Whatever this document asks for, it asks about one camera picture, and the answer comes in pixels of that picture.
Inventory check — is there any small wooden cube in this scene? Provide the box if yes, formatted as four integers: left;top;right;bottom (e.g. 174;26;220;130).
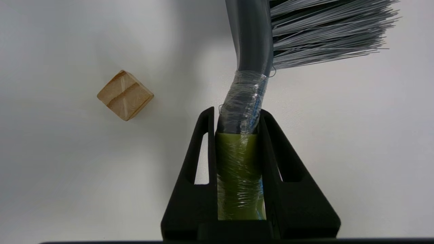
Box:
97;70;154;121

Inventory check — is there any grey brush with green handle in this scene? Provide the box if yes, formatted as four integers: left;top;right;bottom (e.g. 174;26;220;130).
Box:
215;0;400;221

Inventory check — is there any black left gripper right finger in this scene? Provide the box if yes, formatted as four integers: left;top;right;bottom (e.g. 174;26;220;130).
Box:
259;109;341;239

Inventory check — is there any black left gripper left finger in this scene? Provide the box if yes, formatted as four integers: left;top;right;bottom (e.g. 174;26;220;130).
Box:
161;106;217;240

